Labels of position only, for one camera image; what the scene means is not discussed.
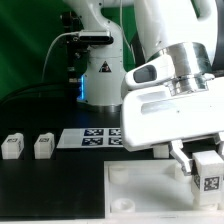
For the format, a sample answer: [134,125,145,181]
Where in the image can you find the white camera cable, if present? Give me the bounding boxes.
[41,31,81,83]

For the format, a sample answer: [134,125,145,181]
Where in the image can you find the white square tabletop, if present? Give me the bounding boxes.
[104,160,224,224]

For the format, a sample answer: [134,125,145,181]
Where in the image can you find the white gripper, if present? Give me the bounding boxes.
[121,78,224,176]

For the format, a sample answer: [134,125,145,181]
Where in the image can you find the white sheet with tags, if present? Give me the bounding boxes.
[57,128,122,149]

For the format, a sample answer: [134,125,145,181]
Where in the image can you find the black camera on mount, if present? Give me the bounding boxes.
[60,11,114,83]

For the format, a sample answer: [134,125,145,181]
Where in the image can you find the black cables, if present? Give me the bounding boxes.
[0,81,79,105]

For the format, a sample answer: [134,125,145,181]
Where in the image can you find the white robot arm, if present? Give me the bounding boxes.
[65,0,224,174]

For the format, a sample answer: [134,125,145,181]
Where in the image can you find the white cable right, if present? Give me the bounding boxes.
[119,0,138,64]

